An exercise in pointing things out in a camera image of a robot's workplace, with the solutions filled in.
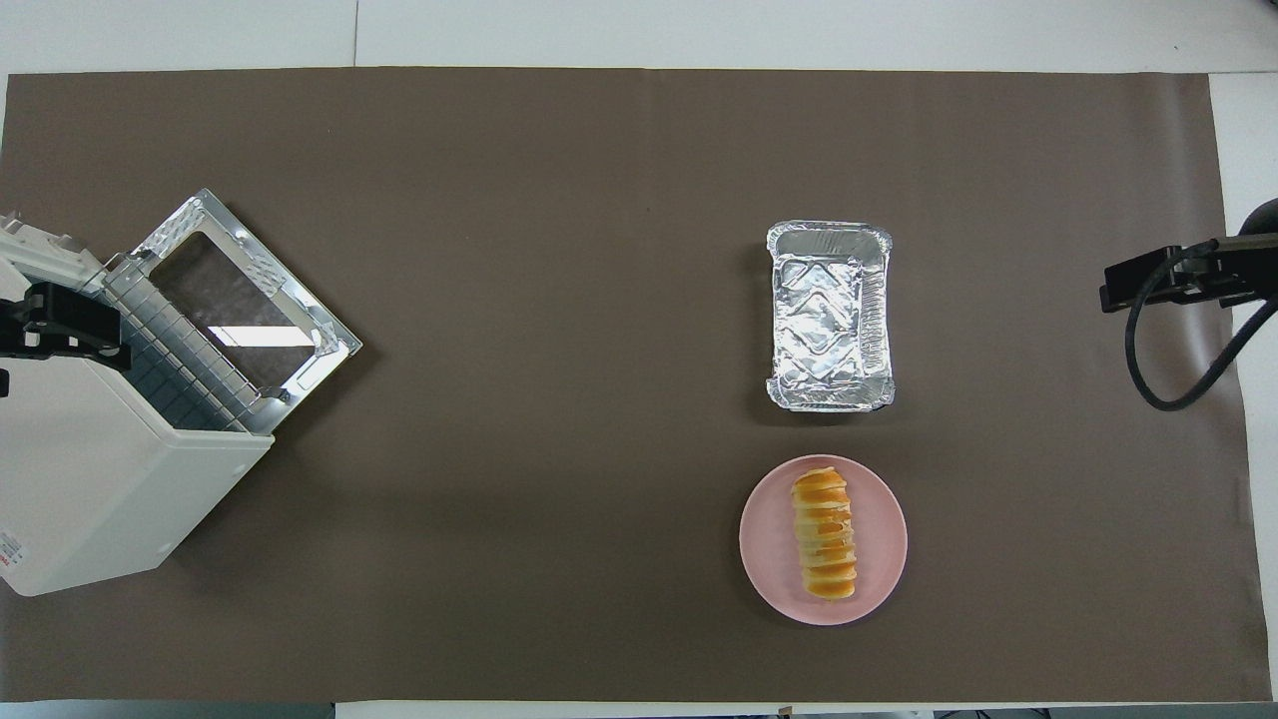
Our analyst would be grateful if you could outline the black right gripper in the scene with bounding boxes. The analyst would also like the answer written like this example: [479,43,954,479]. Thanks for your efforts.
[1100,235,1278,314]

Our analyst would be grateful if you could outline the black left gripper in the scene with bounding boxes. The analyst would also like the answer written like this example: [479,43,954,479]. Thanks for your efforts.
[0,283,134,372]

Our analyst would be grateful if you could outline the aluminium foil tray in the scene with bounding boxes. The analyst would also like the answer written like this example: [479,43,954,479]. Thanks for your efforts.
[765,221,897,412]

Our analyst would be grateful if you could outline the golden ridged bread roll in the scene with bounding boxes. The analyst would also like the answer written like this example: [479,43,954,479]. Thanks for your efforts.
[791,467,859,602]

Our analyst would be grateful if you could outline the cream toaster oven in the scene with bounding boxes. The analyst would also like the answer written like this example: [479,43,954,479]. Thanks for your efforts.
[0,212,276,598]

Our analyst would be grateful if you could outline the glass oven door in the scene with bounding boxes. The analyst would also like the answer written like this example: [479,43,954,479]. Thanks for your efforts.
[130,188,363,435]

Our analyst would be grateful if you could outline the pink round plate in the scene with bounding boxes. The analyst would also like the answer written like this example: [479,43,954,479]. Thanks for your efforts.
[739,454,910,627]

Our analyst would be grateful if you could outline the brown table mat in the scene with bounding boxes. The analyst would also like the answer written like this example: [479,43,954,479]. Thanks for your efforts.
[0,68,1274,704]

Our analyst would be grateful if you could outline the oven wire rack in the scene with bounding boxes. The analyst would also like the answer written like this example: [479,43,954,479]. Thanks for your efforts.
[100,255,278,433]

